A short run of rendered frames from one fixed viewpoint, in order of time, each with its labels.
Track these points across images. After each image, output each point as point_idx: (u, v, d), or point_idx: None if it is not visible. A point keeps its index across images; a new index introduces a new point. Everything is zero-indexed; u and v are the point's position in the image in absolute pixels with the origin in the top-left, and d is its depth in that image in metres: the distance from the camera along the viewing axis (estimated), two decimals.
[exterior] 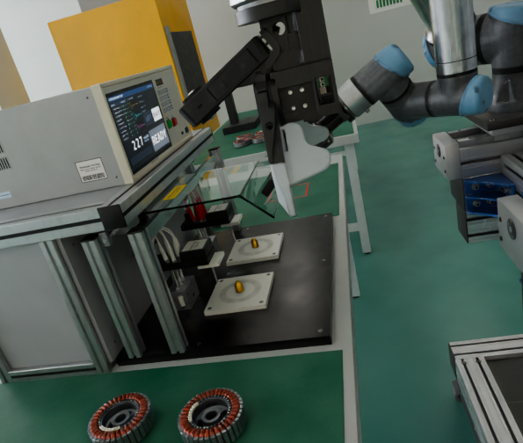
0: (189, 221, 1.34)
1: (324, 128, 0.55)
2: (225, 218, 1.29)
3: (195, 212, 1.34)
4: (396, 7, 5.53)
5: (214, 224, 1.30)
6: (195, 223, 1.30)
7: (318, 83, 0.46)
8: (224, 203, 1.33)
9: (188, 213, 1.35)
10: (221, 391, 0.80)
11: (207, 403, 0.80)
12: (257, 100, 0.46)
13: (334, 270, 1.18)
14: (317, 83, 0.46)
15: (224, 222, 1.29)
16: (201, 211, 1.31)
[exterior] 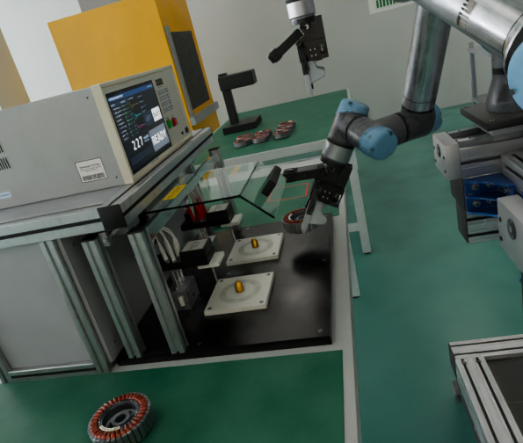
0: (189, 221, 1.34)
1: (326, 204, 1.32)
2: (225, 218, 1.29)
3: (195, 212, 1.34)
4: (396, 7, 5.53)
5: (214, 224, 1.30)
6: (195, 223, 1.30)
7: (335, 193, 1.23)
8: (224, 203, 1.33)
9: (188, 213, 1.35)
10: (305, 208, 1.32)
11: (297, 214, 1.32)
12: (313, 188, 1.21)
13: (334, 270, 1.18)
14: (336, 193, 1.22)
15: (224, 222, 1.29)
16: (201, 211, 1.31)
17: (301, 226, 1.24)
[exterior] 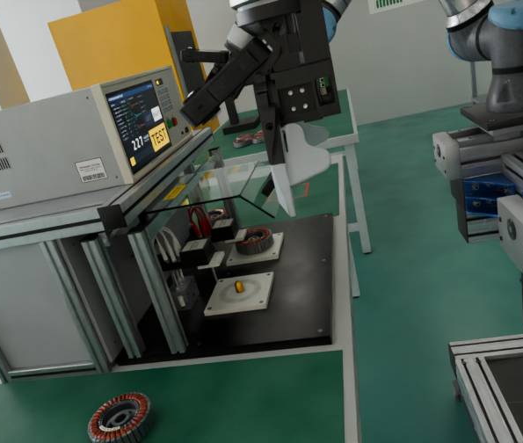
0: (194, 236, 1.36)
1: (324, 129, 0.55)
2: (229, 234, 1.30)
3: (199, 228, 1.35)
4: (396, 7, 5.53)
5: (218, 240, 1.31)
6: (200, 239, 1.32)
7: (318, 84, 0.46)
8: (228, 219, 1.35)
9: (193, 228, 1.37)
10: (259, 228, 1.37)
11: (250, 235, 1.36)
12: (257, 101, 0.46)
13: (334, 270, 1.18)
14: (317, 83, 0.46)
15: (228, 238, 1.31)
16: (206, 227, 1.33)
17: (250, 248, 1.29)
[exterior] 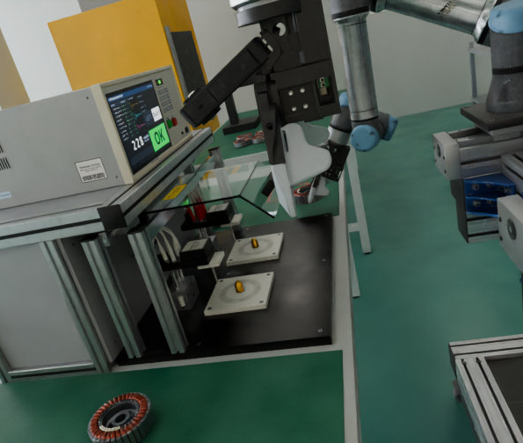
0: (189, 221, 1.34)
1: (325, 129, 0.55)
2: (225, 218, 1.29)
3: (195, 212, 1.34)
4: None
5: (214, 224, 1.30)
6: (195, 223, 1.30)
7: (318, 84, 0.46)
8: (224, 203, 1.33)
9: (188, 213, 1.35)
10: (310, 184, 1.58)
11: (304, 190, 1.58)
12: (258, 101, 0.46)
13: (334, 270, 1.18)
14: (317, 83, 0.46)
15: (224, 222, 1.29)
16: (201, 211, 1.31)
17: (308, 198, 1.50)
